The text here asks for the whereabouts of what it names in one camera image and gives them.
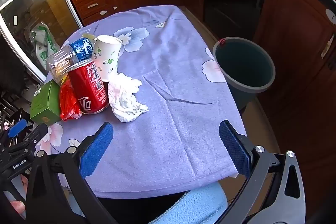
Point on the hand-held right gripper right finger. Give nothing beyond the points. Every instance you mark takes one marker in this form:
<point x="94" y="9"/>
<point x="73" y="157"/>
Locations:
<point x="235" y="148"/>

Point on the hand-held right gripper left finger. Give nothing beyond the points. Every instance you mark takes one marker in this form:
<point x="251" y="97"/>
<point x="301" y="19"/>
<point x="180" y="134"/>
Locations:
<point x="95" y="150"/>

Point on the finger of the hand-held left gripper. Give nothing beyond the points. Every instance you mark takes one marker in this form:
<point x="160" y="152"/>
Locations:
<point x="36" y="133"/>
<point x="17" y="128"/>

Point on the green cardboard box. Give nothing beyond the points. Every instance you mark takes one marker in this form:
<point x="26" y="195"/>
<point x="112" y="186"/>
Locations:
<point x="44" y="103"/>

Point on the red plastic bag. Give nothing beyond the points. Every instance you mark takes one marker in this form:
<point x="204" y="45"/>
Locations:
<point x="68" y="103"/>

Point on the white tissue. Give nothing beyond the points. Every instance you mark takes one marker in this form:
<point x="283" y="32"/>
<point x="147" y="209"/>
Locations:
<point x="123" y="100"/>

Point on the red soda can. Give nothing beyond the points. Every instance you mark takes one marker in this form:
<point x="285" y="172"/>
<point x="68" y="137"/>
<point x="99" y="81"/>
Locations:
<point x="89" y="87"/>

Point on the clear bottle with blue label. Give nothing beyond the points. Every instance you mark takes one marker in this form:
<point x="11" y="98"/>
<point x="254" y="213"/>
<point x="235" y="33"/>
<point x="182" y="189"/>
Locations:
<point x="81" y="49"/>

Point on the white leaf-print paper cup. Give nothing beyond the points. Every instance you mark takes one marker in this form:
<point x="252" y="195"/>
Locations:
<point x="107" y="56"/>

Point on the pale green corn husk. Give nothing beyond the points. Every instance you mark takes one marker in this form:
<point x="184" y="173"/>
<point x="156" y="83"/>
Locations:
<point x="89" y="36"/>

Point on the person's left hand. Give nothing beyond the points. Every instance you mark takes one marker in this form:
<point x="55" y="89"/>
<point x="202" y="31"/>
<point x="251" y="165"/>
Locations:
<point x="17" y="206"/>

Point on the light blue fleece garment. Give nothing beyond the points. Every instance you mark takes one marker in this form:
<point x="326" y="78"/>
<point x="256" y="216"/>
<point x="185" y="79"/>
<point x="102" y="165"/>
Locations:
<point x="189" y="203"/>

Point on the green and white sack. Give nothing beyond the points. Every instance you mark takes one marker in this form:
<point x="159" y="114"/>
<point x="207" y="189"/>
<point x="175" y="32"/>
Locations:
<point x="42" y="48"/>

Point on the purple floral tablecloth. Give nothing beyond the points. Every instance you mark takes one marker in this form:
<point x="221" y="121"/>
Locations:
<point x="170" y="69"/>

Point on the wooden sink cabinet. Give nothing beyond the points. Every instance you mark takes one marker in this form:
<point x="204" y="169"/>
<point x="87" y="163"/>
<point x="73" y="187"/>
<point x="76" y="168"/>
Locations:
<point x="294" y="43"/>

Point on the glass sliding door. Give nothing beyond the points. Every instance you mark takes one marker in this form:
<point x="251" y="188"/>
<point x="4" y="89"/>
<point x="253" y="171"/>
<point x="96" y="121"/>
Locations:
<point x="26" y="3"/>

